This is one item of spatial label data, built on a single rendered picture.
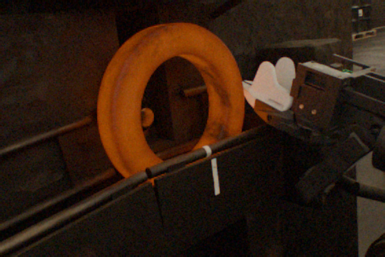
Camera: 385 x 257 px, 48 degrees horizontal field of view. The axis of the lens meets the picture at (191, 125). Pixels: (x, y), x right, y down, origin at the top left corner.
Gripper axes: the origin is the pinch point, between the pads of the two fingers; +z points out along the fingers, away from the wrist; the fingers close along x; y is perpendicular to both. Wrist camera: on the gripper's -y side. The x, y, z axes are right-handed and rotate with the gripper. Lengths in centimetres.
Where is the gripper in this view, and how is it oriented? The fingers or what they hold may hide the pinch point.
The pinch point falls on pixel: (249, 91)
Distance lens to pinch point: 56.6
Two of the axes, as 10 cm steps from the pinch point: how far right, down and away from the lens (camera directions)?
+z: -6.6, -3.9, 6.4
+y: 0.9, -8.9, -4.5
